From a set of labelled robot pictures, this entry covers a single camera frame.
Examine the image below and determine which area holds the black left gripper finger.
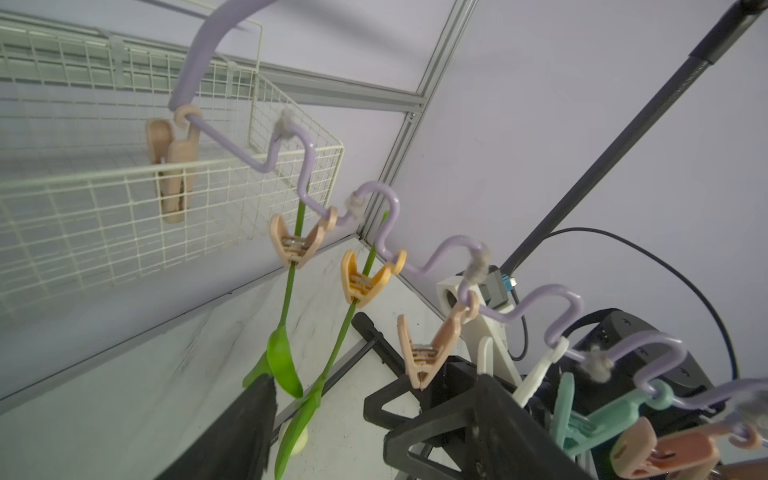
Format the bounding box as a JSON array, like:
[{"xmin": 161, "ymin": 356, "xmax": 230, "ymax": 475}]
[{"xmin": 158, "ymin": 375, "xmax": 277, "ymax": 479}]

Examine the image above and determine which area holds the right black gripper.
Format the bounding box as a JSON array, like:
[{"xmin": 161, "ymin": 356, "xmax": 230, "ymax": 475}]
[{"xmin": 363, "ymin": 356, "xmax": 590, "ymax": 480}]

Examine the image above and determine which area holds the white tulip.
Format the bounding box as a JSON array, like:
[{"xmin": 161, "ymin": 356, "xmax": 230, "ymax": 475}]
[{"xmin": 274, "ymin": 248, "xmax": 407, "ymax": 479}]

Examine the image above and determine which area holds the purple clip hanger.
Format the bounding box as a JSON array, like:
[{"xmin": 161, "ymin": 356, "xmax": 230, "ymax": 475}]
[{"xmin": 145, "ymin": 0, "xmax": 768, "ymax": 480}]

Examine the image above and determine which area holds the blue tulip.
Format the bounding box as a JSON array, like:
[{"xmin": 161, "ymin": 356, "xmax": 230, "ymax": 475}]
[{"xmin": 241, "ymin": 202, "xmax": 306, "ymax": 398}]

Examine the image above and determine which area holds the black clothes rack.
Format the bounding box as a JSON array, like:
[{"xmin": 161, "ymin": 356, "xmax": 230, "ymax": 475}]
[{"xmin": 386, "ymin": 1, "xmax": 767, "ymax": 382}]

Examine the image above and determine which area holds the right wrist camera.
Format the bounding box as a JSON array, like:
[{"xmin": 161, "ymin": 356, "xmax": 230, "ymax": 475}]
[{"xmin": 436, "ymin": 266, "xmax": 522, "ymax": 386}]

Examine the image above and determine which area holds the white wire wall basket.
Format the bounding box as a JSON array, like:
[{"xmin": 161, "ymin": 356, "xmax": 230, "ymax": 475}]
[{"xmin": 0, "ymin": 14, "xmax": 346, "ymax": 313}]

